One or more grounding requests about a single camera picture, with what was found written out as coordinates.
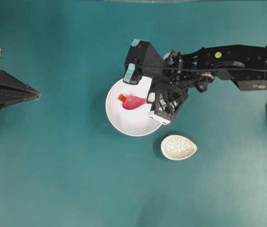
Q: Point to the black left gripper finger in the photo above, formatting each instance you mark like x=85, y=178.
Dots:
x=12, y=83
x=11, y=97

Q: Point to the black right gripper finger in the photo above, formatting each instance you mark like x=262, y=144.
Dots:
x=132, y=78
x=151, y=98

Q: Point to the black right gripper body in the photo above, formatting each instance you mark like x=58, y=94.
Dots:
x=168, y=101

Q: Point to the pink ceramic spoon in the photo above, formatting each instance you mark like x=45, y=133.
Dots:
x=133, y=102

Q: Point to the small red block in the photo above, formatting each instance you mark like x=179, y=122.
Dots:
x=122, y=98

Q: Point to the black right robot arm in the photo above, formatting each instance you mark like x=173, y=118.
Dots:
x=175, y=73

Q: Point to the white round bowl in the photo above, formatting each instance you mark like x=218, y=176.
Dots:
x=130, y=122

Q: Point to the speckled spoon rest dish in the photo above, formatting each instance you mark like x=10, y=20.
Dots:
x=177, y=147

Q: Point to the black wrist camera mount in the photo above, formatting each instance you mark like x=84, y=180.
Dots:
x=143, y=57

